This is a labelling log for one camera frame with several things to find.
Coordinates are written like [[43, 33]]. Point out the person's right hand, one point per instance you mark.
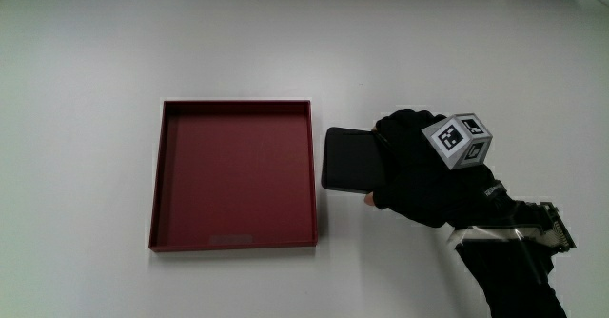
[[418, 184]]

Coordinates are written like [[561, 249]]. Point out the black battery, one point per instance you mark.
[[352, 160]]

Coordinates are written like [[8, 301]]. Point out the person's right forearm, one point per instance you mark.
[[514, 270]]

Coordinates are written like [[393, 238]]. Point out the white desk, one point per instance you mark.
[[95, 70]]

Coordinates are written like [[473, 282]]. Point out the red square tray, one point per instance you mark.
[[235, 177]]

